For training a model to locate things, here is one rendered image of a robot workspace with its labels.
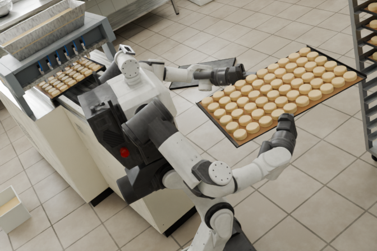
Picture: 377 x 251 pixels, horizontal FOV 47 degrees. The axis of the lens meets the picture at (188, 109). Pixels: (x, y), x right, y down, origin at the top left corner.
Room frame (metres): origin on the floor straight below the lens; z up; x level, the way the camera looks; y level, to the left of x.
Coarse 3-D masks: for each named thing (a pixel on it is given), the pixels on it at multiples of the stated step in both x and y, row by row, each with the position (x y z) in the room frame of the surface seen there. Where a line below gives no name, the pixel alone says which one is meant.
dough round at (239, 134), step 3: (237, 129) 1.33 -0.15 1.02; (240, 129) 1.33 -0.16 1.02; (243, 129) 1.32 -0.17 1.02; (234, 132) 1.32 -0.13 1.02; (237, 132) 1.32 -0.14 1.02; (240, 132) 1.31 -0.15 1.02; (243, 132) 1.30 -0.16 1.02; (234, 135) 1.31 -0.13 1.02; (237, 135) 1.30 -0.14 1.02; (240, 135) 1.29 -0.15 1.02; (243, 135) 1.29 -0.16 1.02; (246, 135) 1.30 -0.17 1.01; (237, 138) 1.29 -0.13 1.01; (240, 138) 1.29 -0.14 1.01; (243, 138) 1.29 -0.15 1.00
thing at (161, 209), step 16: (80, 128) 2.31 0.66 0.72; (96, 144) 2.15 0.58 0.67; (96, 160) 2.37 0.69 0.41; (112, 160) 2.01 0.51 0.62; (112, 176) 2.21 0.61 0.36; (160, 192) 1.91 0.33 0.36; (176, 192) 1.95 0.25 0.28; (144, 208) 1.91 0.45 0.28; (160, 208) 1.89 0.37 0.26; (176, 208) 1.93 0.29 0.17; (192, 208) 2.00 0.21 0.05; (160, 224) 1.87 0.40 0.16; (176, 224) 1.94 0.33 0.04
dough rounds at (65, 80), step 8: (80, 64) 2.82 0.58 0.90; (88, 64) 2.72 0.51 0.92; (96, 64) 2.72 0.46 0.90; (72, 72) 2.69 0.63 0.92; (80, 72) 2.69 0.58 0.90; (88, 72) 2.60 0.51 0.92; (56, 80) 2.67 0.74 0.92; (64, 80) 2.63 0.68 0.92; (72, 80) 2.57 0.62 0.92; (80, 80) 2.56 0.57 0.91; (40, 88) 2.69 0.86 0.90; (48, 88) 2.60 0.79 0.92; (56, 88) 2.60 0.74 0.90; (64, 88) 2.51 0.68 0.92
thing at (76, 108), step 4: (4, 56) 3.62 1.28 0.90; (60, 96) 2.46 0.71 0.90; (64, 96) 2.44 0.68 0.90; (60, 100) 2.47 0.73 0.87; (64, 100) 2.39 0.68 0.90; (68, 100) 2.36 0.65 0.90; (64, 104) 2.43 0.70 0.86; (68, 104) 2.32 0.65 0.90; (72, 104) 2.29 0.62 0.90; (76, 104) 2.28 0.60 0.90; (68, 108) 2.37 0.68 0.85; (72, 108) 2.28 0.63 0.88; (76, 108) 2.23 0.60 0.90; (80, 108) 2.21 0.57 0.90; (76, 112) 2.24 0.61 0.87; (80, 112) 2.17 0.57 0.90; (80, 116) 2.21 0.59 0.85; (84, 116) 2.12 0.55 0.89
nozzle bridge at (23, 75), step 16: (96, 16) 2.80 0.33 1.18; (80, 32) 2.62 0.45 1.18; (96, 32) 2.75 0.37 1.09; (112, 32) 2.71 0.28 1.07; (48, 48) 2.56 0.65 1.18; (64, 48) 2.65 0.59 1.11; (80, 48) 2.69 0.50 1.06; (96, 48) 2.68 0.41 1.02; (112, 48) 2.80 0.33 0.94; (0, 64) 2.60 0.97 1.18; (16, 64) 2.49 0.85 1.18; (32, 64) 2.54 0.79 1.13; (64, 64) 2.57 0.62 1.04; (16, 80) 2.41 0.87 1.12; (32, 80) 2.51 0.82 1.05; (16, 96) 2.48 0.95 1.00; (32, 112) 2.50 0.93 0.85
